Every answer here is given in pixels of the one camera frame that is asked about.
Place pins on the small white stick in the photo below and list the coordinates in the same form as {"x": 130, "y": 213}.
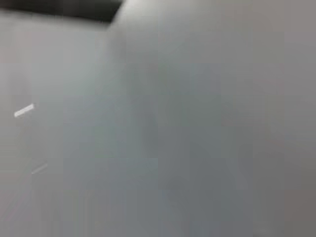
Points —
{"x": 24, "y": 110}

